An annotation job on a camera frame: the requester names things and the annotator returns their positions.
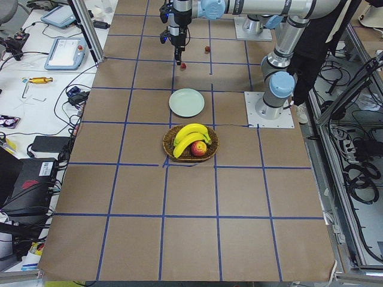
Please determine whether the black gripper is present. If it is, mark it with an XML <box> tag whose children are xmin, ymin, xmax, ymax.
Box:
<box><xmin>167</xmin><ymin>26</ymin><xmax>189</xmax><ymax>65</ymax></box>

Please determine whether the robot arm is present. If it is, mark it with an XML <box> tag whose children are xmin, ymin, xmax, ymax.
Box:
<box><xmin>256</xmin><ymin>16</ymin><xmax>309</xmax><ymax>120</ymax></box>
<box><xmin>159</xmin><ymin>0</ymin><xmax>339</xmax><ymax>69</ymax></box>

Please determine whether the light green plate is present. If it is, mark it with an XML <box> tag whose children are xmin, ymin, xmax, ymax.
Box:
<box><xmin>169</xmin><ymin>88</ymin><xmax>205</xmax><ymax>117</ymax></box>

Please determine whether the yellow banana bunch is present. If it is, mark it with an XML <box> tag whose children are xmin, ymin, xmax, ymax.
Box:
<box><xmin>173</xmin><ymin>123</ymin><xmax>211</xmax><ymax>158</ymax></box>

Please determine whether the red yellow apple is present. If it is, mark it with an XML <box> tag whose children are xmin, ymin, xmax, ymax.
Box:
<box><xmin>191</xmin><ymin>141</ymin><xmax>207</xmax><ymax>157</ymax></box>

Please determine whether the woven wicker basket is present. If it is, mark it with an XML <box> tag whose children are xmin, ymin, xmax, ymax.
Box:
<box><xmin>162</xmin><ymin>125</ymin><xmax>219</xmax><ymax>163</ymax></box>

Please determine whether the blue teach pendant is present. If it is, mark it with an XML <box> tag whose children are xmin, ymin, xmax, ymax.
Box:
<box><xmin>44</xmin><ymin>37</ymin><xmax>87</xmax><ymax>71</ymax></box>
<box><xmin>41</xmin><ymin>5</ymin><xmax>76</xmax><ymax>29</ymax></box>

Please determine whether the black power adapter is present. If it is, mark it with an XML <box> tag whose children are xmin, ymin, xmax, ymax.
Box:
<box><xmin>31</xmin><ymin>136</ymin><xmax>70</xmax><ymax>153</ymax></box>

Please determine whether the black computer box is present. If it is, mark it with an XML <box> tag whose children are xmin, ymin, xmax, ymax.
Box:
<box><xmin>1</xmin><ymin>149</ymin><xmax>59</xmax><ymax>216</ymax></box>

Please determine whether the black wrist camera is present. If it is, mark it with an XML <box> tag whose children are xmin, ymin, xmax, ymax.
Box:
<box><xmin>160</xmin><ymin>30</ymin><xmax>170</xmax><ymax>44</ymax></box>

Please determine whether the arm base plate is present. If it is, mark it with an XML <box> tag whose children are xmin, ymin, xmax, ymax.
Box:
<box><xmin>234</xmin><ymin>16</ymin><xmax>272</xmax><ymax>42</ymax></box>
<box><xmin>244</xmin><ymin>91</ymin><xmax>294</xmax><ymax>129</ymax></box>

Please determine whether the aluminium frame post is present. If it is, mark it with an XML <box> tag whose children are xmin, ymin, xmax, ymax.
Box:
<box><xmin>68</xmin><ymin>0</ymin><xmax>104</xmax><ymax>65</ymax></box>

